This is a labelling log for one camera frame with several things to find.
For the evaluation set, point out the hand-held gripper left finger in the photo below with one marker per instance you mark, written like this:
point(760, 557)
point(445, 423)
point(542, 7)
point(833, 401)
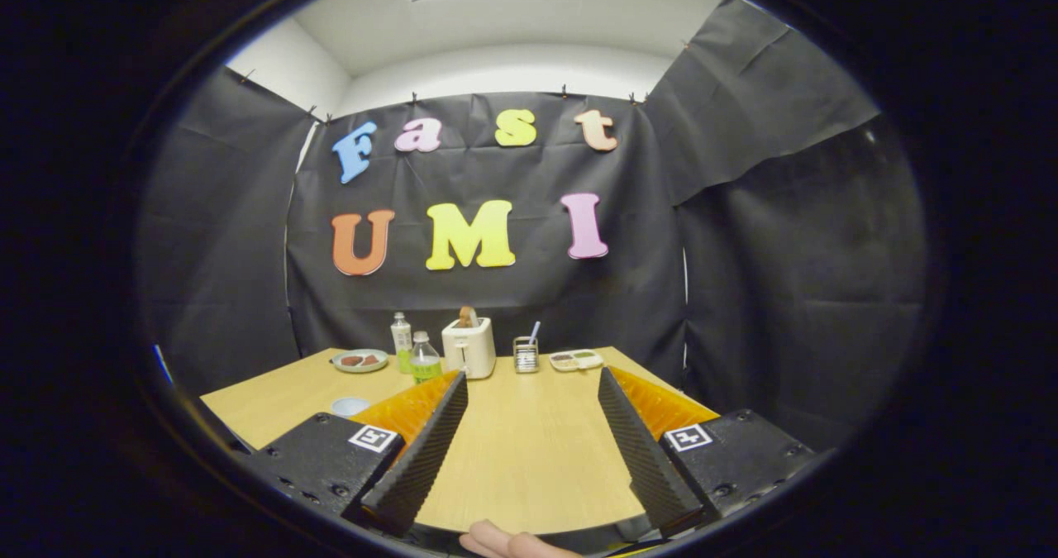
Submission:
point(417, 459)

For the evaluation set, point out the white cup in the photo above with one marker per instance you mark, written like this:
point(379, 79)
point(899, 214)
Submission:
point(350, 406)

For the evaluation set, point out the green label juice bottle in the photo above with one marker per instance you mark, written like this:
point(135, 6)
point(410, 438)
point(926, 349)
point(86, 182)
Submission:
point(425, 368)

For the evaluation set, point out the brown toast slice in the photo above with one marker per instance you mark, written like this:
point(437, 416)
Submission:
point(468, 318)

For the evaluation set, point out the wooden table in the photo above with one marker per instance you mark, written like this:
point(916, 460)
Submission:
point(529, 459)

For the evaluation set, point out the white toaster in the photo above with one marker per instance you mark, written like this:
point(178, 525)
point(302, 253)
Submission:
point(469, 355)

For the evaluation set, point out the slim capped green drink bottle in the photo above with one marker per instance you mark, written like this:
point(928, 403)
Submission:
point(401, 339)

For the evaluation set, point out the black backdrop cloth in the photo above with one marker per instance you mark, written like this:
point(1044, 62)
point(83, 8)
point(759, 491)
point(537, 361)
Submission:
point(496, 302)

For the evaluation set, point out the small white food tray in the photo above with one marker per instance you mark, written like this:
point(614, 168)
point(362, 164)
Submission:
point(577, 361)

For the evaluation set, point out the pen in holder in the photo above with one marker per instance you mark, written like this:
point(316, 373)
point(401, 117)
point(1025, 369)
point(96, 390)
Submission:
point(535, 331)

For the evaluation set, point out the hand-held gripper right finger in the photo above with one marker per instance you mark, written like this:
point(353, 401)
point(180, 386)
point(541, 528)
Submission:
point(640, 459)

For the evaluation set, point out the pale green plate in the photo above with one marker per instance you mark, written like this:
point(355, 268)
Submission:
point(360, 369)

